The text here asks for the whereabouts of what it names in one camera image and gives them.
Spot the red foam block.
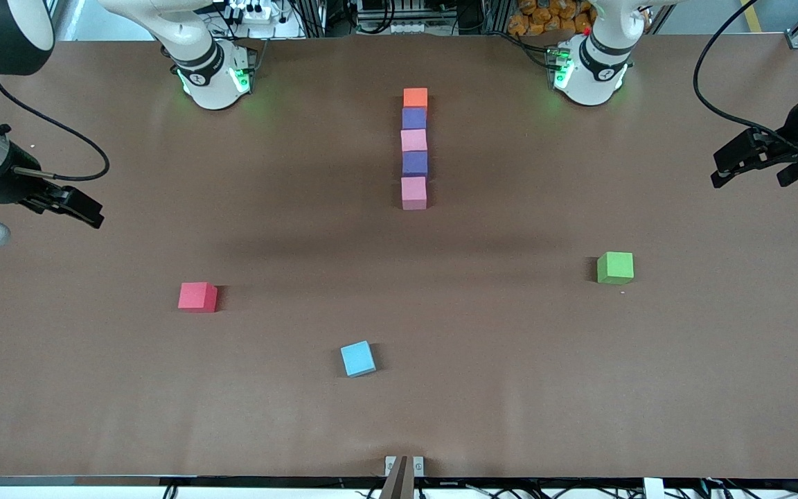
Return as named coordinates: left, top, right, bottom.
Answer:
left=178, top=281, right=219, bottom=313

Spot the green foam block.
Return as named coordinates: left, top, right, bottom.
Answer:
left=596, top=251, right=635, bottom=285

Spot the orange snack bag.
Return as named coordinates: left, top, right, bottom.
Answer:
left=508, top=0, right=595, bottom=37

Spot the white power strip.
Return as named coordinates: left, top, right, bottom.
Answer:
left=228, top=2, right=274, bottom=23

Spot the blue foam block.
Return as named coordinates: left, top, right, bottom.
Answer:
left=340, top=340, right=378, bottom=378

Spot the grey equipment rack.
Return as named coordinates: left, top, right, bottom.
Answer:
left=357, top=0, right=434, bottom=35

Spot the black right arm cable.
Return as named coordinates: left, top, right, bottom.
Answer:
left=0, top=73, right=111, bottom=182

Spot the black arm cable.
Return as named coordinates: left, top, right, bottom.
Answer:
left=0, top=73, right=111, bottom=182
left=693, top=0, right=798, bottom=146

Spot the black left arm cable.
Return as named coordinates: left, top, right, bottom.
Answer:
left=693, top=0, right=798, bottom=146

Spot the silver metal bracket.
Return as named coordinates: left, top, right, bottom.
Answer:
left=385, top=455, right=425, bottom=478

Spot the brown post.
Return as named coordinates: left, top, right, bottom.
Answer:
left=380, top=455, right=415, bottom=499

